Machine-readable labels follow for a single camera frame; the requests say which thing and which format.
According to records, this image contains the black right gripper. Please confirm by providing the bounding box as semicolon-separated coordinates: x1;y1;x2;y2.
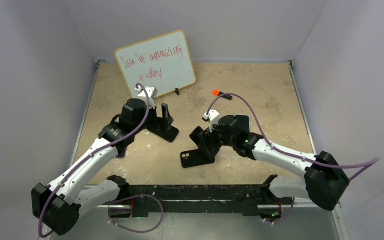
199;120;236;155

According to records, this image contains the black phone case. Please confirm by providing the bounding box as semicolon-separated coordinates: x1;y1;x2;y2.
180;149;216;169

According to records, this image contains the light blue phone case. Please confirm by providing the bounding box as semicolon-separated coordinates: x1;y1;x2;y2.
235;114;251;133

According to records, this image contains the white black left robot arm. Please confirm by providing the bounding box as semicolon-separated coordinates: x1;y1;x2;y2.
31;97;179;239

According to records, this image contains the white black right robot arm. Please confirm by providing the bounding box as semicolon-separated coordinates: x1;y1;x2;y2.
180;110;350;211

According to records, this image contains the orange capped black marker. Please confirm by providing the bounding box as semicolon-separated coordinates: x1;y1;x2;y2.
212;90;233;101

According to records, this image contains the yellow framed whiteboard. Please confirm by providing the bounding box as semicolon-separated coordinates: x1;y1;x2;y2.
114;30;197;97

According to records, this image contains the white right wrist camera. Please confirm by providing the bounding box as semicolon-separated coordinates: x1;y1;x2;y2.
202;110;221;133

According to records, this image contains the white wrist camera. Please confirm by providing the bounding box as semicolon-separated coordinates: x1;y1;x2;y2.
202;110;221;133
136;86;158;109

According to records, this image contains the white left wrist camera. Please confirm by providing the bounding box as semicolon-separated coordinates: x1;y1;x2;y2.
136;86;158;109

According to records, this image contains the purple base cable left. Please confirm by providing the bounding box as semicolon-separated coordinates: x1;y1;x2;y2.
107;194;165;234

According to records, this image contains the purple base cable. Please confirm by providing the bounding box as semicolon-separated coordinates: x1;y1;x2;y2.
262;198;297;226
107;194;165;234

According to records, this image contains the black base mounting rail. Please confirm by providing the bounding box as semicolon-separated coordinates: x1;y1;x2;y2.
110;184;293;218

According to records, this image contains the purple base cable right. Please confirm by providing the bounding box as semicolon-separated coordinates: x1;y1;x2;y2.
262;198;297;226

